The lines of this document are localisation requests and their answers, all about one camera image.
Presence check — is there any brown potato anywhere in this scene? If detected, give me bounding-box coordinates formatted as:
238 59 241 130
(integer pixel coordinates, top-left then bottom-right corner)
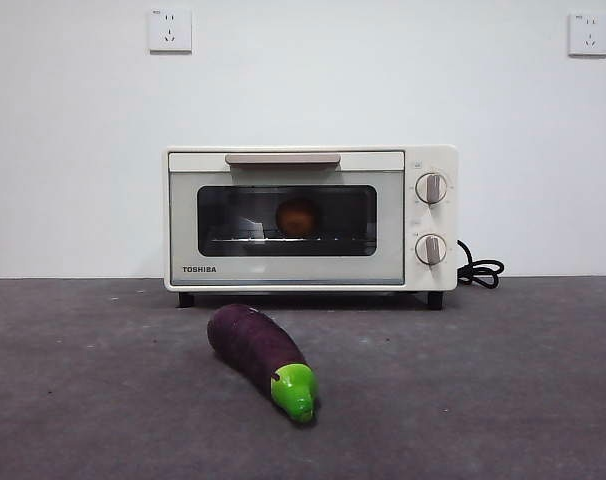
275 196 320 236

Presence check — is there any black oven power cord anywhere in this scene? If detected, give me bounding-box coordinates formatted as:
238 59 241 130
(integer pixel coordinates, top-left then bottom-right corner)
456 238 506 291

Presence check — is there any beige oven knob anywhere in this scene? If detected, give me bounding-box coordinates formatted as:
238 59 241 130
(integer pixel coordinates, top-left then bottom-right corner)
415 172 448 206
415 233 448 267

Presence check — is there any cream white toaster oven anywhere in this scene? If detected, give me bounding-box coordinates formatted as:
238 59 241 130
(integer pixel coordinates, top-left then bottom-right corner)
162 144 459 311

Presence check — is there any white wall socket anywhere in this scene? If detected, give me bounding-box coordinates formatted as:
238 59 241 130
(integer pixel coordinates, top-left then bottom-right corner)
149 8 194 55
567 12 606 59

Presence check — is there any oven door with beige handle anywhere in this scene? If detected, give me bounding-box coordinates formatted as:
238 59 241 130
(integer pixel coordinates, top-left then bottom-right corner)
167 151 407 288

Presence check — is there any metal wire oven rack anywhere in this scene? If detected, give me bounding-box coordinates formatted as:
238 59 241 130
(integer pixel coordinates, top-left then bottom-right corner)
202 233 377 247

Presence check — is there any purple toy eggplant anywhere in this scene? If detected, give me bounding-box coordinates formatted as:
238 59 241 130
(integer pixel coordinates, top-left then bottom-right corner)
206 303 319 427

